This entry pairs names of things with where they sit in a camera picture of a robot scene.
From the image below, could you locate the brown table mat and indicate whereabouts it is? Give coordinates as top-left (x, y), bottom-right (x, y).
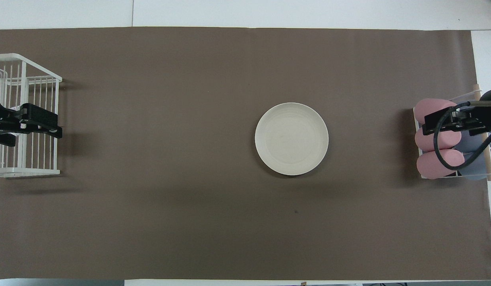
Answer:
top-left (0, 27), bottom-right (491, 280)

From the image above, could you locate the round cream plate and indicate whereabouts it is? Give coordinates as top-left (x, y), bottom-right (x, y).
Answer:
top-left (255, 102), bottom-right (330, 176)

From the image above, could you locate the blue cup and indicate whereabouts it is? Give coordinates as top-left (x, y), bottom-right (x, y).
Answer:
top-left (459, 149), bottom-right (491, 181)
top-left (460, 132), bottom-right (491, 153)

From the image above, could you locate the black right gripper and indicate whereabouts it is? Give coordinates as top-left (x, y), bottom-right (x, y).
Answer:
top-left (423, 85), bottom-right (491, 135)

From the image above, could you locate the pink cup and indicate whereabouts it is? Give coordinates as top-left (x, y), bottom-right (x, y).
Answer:
top-left (416, 149), bottom-right (465, 179)
top-left (414, 98), bottom-right (458, 124)
top-left (415, 124), bottom-right (462, 152)

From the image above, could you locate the cup rack with wooden handle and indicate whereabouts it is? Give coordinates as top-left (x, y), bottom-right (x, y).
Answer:
top-left (412, 83), bottom-right (491, 182)

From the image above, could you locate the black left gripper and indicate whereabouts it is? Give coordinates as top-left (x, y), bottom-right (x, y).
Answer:
top-left (0, 95), bottom-right (63, 147)

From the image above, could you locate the white wire dish rack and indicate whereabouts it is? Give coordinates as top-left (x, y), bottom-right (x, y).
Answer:
top-left (0, 53), bottom-right (63, 178)

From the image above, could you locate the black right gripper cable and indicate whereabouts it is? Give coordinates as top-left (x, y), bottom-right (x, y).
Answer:
top-left (433, 101), bottom-right (491, 171)

